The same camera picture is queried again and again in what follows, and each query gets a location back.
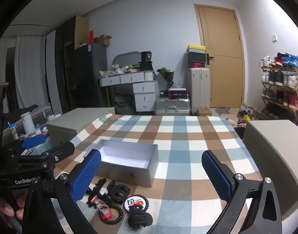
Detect bouquet in black wrap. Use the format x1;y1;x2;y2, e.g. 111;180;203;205
157;66;175;90

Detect black scrunchie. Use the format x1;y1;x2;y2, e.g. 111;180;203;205
128;206;153;230

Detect checked tablecloth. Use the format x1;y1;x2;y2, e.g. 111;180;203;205
50;114;264;234

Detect grey clothes pile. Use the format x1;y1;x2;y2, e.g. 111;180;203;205
114;94;136;114

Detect grey arched mirror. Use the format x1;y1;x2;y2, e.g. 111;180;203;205
112;51;143;70

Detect white curtain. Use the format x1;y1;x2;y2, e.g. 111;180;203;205
15;35;46;110

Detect wooden shoe rack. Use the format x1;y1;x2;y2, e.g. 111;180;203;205
260;65;298;125

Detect wooden door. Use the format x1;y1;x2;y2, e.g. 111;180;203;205
194;4;245;108

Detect person's left hand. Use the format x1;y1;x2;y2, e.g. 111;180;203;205
0;191;28;228

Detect black claw clip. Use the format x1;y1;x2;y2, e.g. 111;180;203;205
107;180;130;203

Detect white desk with drawers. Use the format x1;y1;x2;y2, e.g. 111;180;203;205
99;70;159;113

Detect tall flat cardboard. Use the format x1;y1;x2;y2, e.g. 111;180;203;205
75;15;89;50

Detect red black shoe box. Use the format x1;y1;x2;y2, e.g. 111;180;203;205
188;61;208;69

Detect pile of floor shoes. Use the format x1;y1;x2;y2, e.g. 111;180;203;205
237;104;261;126

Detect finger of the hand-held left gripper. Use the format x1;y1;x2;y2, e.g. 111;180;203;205
16;142;75;167
0;136;46;155

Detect grey gift box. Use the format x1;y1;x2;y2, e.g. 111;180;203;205
83;139;159;188

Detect dark grey fridge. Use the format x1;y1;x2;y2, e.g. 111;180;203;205
73;43;108;109

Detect grey metal cabinet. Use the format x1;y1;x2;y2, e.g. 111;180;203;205
46;107;115;153
242;119;298;225

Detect black cable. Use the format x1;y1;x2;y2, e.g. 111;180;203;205
98;204;125;225

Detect pile of desk clutter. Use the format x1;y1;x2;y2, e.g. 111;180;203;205
99;63;141;77

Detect black red flat box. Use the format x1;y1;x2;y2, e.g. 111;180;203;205
168;89;188;99

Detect red clear plastic ornament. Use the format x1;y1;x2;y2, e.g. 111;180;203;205
100;206;113;219

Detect white upright suitcase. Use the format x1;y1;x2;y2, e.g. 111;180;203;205
188;68;211;114

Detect white cylinder humidifier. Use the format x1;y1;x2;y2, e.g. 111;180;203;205
20;112;35;134

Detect yellow lid shoe box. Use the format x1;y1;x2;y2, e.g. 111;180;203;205
186;44;205;53

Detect rows of shoes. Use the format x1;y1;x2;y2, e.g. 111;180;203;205
258;52;298;109

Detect black hair clip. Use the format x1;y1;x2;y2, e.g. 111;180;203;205
89;178;108;196

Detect clear plastic bag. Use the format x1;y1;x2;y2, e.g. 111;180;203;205
174;74;188;90

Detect open cardboard box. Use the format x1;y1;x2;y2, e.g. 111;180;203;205
94;35;113;47

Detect silver suitcase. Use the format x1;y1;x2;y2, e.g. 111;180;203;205
154;97;191;116

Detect round white badge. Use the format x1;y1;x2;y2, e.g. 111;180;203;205
125;194;149;211

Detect red spiky toy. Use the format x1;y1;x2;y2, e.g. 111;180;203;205
87;194;102;209

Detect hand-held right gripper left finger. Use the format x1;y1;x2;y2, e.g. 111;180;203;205
22;149;102;234

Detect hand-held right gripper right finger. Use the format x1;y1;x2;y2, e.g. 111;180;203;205
201;150;283;234

